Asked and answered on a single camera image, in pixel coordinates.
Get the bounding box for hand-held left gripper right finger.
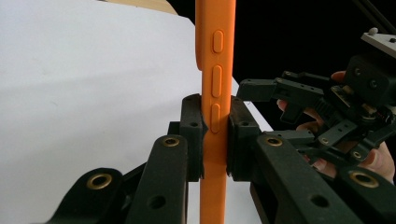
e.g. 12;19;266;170
226;96;363;224

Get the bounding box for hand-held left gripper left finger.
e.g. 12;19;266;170
124;92;208;224

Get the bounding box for orange phone case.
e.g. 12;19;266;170
194;0;237;224

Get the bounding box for white table mat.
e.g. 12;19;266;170
0;0;275;224

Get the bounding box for light wooden table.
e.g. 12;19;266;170
99;0;179;16

